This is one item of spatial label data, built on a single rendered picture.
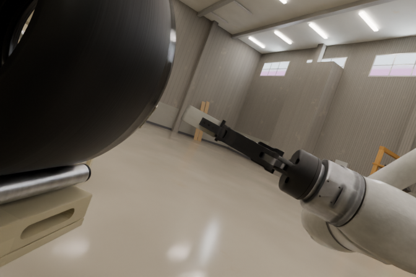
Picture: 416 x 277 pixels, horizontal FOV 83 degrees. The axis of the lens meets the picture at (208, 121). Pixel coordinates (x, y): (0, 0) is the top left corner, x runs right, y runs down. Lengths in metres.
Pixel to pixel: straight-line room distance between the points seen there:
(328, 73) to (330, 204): 10.97
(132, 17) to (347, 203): 0.39
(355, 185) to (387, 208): 0.04
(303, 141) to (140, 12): 10.44
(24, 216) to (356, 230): 0.52
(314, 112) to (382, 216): 10.48
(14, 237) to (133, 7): 0.40
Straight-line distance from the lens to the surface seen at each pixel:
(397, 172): 0.64
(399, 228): 0.42
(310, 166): 0.39
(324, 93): 11.14
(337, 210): 0.40
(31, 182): 0.51
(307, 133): 10.72
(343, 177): 0.40
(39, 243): 0.58
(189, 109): 0.41
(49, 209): 0.55
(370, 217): 0.41
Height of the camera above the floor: 1.11
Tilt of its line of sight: level
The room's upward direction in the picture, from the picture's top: 20 degrees clockwise
